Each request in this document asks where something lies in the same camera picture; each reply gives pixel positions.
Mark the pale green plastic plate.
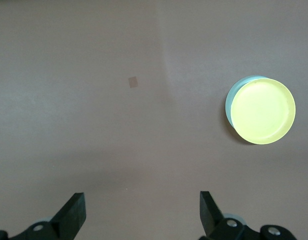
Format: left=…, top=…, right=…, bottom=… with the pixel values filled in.
left=224, top=74, right=273, bottom=133

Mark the yellow plastic plate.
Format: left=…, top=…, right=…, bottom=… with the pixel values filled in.
left=230, top=77, right=297, bottom=146

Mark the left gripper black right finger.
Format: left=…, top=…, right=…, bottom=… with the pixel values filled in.
left=198, top=190, right=255, bottom=240

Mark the small brown tape square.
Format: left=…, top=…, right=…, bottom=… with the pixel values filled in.
left=127, top=75, right=139, bottom=89

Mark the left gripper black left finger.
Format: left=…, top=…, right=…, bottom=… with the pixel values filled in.
left=16, top=192, right=87, bottom=240

